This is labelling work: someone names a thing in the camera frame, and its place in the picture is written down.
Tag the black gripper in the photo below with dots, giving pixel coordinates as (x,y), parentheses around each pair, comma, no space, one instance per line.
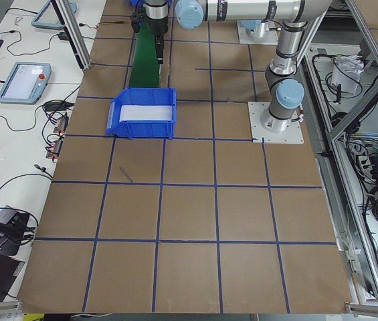
(158,28)

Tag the green conveyor belt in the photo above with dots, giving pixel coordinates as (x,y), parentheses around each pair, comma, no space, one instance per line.
(145,67)

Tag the right blue plastic bin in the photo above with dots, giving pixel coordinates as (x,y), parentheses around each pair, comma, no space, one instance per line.
(136,2)

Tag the blue plastic bin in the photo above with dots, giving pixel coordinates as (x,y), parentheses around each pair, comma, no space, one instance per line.
(142,128)
(136,2)

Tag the left blue plastic bin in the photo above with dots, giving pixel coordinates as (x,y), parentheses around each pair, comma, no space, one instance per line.
(142,128)

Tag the white foam pad left bin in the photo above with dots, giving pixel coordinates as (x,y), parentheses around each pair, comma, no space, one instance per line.
(146,112)

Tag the far teach pendant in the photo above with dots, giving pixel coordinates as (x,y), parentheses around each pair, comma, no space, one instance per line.
(47,18)

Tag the teach pendant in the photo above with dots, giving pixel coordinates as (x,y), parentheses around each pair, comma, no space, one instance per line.
(25,83)
(47,18)

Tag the near teach pendant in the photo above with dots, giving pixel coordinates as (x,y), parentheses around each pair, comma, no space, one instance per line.
(25,83)

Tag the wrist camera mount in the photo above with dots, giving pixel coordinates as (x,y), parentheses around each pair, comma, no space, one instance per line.
(136,19)

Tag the aluminium frame post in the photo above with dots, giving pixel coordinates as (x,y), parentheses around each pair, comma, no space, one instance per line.
(72,30)

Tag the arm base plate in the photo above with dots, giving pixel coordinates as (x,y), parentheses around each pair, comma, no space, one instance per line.
(269,130)
(258,32)

